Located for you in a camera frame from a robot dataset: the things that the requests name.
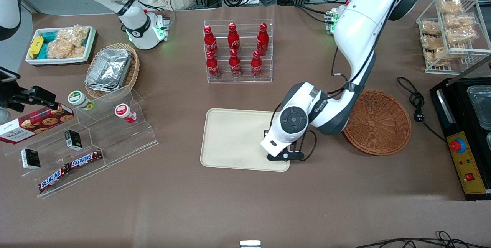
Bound white rectangular bin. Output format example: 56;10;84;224
25;26;97;66

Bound black power cable with plug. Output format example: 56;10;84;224
396;76;447;143

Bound green lid yogurt cup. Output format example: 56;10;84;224
68;90;95;111

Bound clear acrylic bottle rack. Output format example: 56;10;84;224
203;19;273;84

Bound black table edge cable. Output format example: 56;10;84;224
353;231;491;248

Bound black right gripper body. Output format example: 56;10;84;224
0;67;25;112

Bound stacked aluminium foil containers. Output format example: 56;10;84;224
85;48;133;92

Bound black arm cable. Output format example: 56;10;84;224
273;0;417;162

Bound bagged rice cracker snack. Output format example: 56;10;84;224
420;20;442;36
421;34;445;50
445;26;479;44
426;48;461;66
444;13;475;28
438;0;463;14

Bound Snickers chocolate bar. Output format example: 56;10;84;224
67;150;103;169
38;166;71;193

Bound small black box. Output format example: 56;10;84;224
21;148;41;170
64;130;82;150

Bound yellow snack bar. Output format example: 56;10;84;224
29;36;44;59

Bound red tartan cookie box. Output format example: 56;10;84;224
0;103;74;145

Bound red lid yogurt cup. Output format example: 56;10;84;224
115;103;137;123

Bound clear acrylic stepped display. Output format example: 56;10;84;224
4;85;159;199

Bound black yellow control box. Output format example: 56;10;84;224
430;54;491;201

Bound clear bag rice crackers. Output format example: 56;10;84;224
47;25;89;59

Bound light oval wicker basket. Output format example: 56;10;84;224
84;43;140;100

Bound white wire basket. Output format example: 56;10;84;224
416;0;491;74

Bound brown round wicker basket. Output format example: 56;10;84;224
343;90;412;156

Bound red cola bottle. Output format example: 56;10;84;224
257;23;269;55
228;23;241;51
251;51;263;78
206;50;221;79
229;49;242;78
203;25;218;55

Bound clear plastic container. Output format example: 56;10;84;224
467;86;491;130

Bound beige plastic tray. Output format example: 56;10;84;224
200;108;291;172

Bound black base cables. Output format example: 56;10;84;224
295;3;333;25

